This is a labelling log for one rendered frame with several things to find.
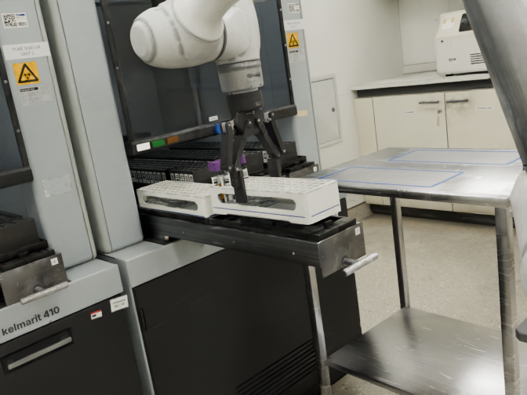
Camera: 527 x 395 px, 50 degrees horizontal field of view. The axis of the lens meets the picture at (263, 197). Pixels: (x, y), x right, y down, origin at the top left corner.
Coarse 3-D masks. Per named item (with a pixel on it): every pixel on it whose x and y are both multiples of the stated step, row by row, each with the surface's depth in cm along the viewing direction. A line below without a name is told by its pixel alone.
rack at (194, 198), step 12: (168, 180) 156; (144, 192) 147; (156, 192) 143; (168, 192) 141; (180, 192) 139; (192, 192) 136; (204, 192) 134; (144, 204) 149; (156, 204) 147; (168, 204) 144; (180, 204) 150; (192, 204) 149; (204, 204) 130
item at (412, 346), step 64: (384, 192) 130; (448, 192) 119; (512, 256) 113; (320, 320) 162; (384, 320) 183; (448, 320) 177; (512, 320) 115; (320, 384) 167; (384, 384) 149; (448, 384) 144; (512, 384) 118
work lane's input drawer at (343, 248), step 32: (160, 224) 142; (192, 224) 132; (224, 224) 125; (256, 224) 123; (288, 224) 119; (320, 224) 116; (352, 224) 111; (288, 256) 111; (320, 256) 104; (352, 256) 111
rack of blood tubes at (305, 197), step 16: (256, 176) 129; (224, 192) 123; (256, 192) 115; (272, 192) 112; (288, 192) 109; (304, 192) 106; (320, 192) 108; (336, 192) 112; (240, 208) 120; (256, 208) 117; (272, 208) 113; (288, 208) 119; (304, 208) 106; (320, 208) 109; (336, 208) 112
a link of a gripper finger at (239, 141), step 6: (246, 120) 117; (246, 126) 116; (234, 132) 118; (246, 132) 116; (234, 138) 118; (240, 138) 116; (246, 138) 116; (234, 144) 117; (240, 144) 116; (234, 150) 117; (240, 150) 116; (234, 156) 116; (240, 156) 116; (234, 162) 116; (240, 162) 116; (234, 168) 115
